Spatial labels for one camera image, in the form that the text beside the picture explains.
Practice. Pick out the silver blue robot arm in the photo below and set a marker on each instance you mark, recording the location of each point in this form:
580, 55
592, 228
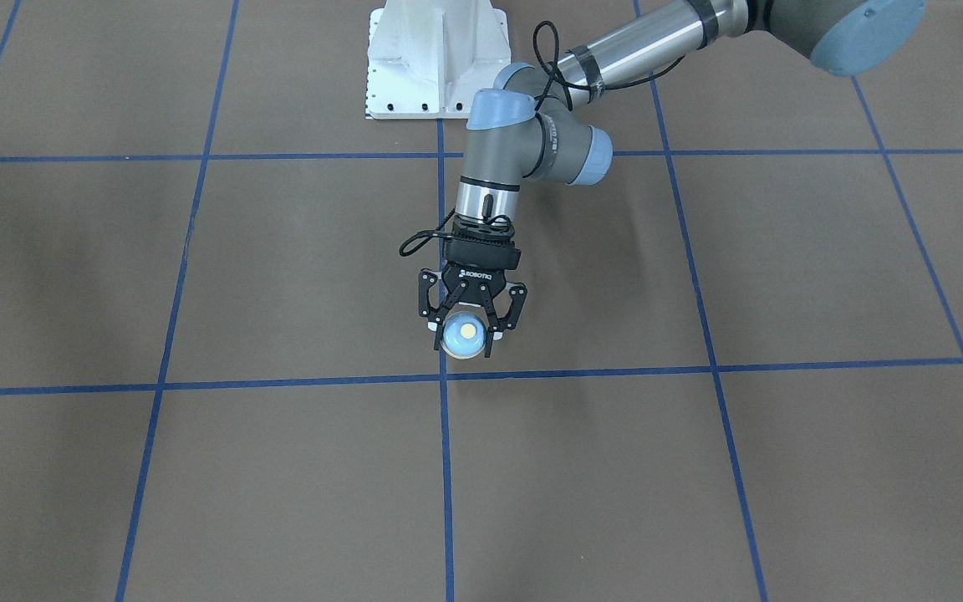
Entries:
522, 128

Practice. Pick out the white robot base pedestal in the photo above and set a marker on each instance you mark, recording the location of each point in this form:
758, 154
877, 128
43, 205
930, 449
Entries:
427, 59

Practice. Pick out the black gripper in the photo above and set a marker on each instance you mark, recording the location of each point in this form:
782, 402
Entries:
474, 275

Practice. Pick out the light blue call bell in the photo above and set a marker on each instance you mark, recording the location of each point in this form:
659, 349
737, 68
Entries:
463, 336

